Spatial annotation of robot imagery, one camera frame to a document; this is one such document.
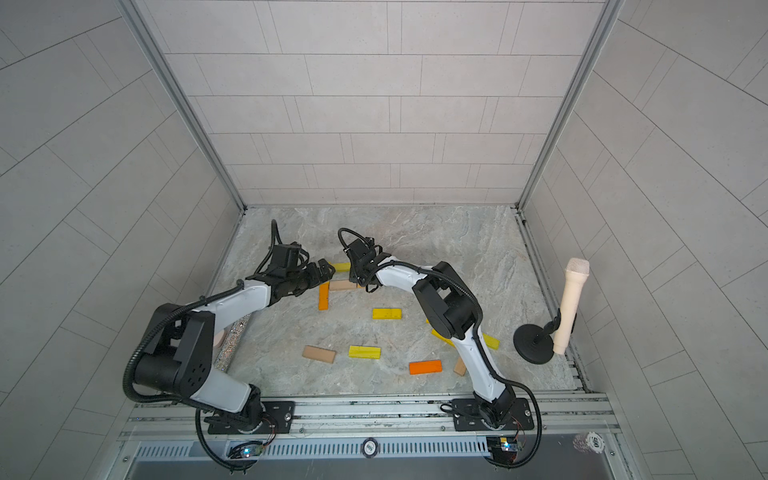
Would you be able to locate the tan block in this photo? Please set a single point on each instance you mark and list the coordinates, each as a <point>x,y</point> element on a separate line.
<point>319,354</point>
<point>460,368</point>
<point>342,285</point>

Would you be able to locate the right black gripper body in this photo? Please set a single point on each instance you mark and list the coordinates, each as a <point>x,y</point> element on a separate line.
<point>359,272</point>

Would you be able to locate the left circuit board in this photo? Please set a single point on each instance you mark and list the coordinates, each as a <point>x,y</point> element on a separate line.
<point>247,450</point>

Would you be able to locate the pink round pad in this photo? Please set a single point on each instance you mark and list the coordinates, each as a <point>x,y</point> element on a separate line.
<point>219,338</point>

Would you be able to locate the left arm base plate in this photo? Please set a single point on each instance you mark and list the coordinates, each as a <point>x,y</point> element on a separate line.
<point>270,417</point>

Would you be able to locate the orange block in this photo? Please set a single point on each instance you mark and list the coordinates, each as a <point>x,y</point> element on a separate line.
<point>425,367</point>
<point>323,296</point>

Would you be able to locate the beige microphone on stand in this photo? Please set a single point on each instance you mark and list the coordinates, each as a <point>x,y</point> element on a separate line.
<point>577,272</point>

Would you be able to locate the aluminium rail frame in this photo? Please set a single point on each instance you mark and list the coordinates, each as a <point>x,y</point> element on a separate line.
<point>428,415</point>

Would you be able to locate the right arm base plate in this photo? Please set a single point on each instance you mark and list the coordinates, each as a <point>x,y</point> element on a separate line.
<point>474,414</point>

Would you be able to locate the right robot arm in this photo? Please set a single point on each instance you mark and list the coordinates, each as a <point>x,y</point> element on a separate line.
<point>454,312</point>

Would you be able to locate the circuit board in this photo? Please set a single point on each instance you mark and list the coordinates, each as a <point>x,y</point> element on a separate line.
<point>503,450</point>
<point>247,450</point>

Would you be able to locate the glitter silver microphone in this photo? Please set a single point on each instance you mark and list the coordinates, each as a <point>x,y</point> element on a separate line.
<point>230,344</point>

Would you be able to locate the right circuit board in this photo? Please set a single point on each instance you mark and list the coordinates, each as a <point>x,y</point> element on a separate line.
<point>503,450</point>

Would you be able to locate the black microphone stand base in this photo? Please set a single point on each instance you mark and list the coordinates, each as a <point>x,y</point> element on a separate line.
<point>535,343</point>

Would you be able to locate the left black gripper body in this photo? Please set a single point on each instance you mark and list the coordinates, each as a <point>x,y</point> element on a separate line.
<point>302,280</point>

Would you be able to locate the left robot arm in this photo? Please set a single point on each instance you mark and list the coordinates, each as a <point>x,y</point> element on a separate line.
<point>173,361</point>

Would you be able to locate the yellow block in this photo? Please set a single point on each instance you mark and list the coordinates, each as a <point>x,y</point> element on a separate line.
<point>386,314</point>
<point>364,352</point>
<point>437,335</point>
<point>491,342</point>
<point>341,267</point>

